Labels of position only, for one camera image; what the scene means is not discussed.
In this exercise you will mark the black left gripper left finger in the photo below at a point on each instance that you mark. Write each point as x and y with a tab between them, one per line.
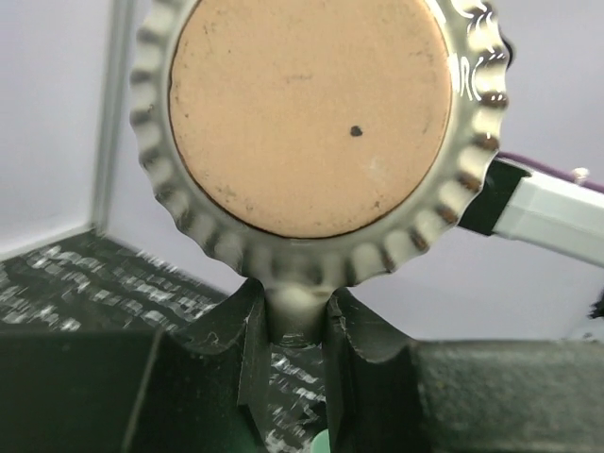
203	390

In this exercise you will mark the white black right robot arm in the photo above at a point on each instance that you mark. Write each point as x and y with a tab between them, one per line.
524	200

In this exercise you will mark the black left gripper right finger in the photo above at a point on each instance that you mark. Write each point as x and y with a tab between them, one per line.
387	392

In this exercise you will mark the grey ribbed ceramic mug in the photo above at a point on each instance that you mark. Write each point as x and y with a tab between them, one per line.
313	145

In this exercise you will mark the mint green mug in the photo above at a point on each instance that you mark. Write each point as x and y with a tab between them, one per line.
320	443

